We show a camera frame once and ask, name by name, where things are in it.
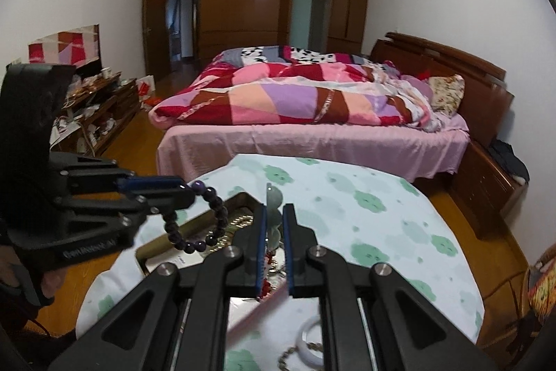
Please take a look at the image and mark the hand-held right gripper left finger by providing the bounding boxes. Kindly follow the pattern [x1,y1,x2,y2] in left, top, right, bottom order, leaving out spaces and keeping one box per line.
[48,203,268,371]

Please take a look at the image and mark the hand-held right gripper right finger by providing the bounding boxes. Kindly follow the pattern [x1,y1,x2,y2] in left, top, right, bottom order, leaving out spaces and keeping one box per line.
[282,203,500,371]

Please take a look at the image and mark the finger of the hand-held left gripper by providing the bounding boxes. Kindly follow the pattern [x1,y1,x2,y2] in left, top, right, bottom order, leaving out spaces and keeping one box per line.
[65,169,187,194]
[61,186,196,220]

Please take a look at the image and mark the pink metal tin box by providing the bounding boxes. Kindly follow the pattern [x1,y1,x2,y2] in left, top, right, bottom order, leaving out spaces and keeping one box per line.
[136,191,305,350]

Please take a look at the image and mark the jade pendant with red knot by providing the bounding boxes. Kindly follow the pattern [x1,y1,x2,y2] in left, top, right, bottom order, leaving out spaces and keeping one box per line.
[256,182,287,302]

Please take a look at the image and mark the dark purple bead bracelet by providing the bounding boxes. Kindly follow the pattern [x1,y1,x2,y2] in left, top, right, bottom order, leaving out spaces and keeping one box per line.
[163,180,230,254]

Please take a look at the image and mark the person's left hand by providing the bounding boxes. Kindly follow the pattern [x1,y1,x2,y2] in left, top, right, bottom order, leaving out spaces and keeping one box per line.
[0,243,68,302]

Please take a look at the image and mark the white jade bangle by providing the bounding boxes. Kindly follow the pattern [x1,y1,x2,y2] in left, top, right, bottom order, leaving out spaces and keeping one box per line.
[295,318,324,360]

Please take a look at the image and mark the cluttered wooden low cabinet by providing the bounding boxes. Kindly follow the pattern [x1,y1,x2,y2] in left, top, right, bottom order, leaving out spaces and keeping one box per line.
[50,69,144,156]

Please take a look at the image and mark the red and white paper bag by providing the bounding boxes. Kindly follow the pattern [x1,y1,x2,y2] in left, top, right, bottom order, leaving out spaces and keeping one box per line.
[136,74,157,107]

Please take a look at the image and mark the bed with pink sheet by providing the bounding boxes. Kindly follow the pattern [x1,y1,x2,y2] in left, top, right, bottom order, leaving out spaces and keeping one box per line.
[150,45,472,183]

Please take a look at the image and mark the patchwork quilt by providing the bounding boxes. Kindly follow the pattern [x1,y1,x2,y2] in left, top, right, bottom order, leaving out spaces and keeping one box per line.
[148,45,444,134]

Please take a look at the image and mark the wooden nightstand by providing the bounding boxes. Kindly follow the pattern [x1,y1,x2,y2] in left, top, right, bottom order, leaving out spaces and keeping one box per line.
[449,140,528,241]

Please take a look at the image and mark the floral pillow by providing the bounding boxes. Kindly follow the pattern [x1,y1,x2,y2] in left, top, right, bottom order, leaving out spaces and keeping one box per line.
[423,74,465,114]

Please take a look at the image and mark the dark folded clothes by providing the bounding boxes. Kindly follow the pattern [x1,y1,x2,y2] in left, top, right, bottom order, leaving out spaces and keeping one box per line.
[489,139,531,183]

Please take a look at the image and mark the wooden headboard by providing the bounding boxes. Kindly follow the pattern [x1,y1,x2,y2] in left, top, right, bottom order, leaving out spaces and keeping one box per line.
[369,32,515,146]

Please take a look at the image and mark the chair with colourful cushion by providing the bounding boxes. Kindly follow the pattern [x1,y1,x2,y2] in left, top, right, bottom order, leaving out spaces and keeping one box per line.
[504,243,556,358]

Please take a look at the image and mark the pearl necklace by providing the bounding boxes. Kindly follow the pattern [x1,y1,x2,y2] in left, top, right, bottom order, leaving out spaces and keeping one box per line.
[276,346,305,371]

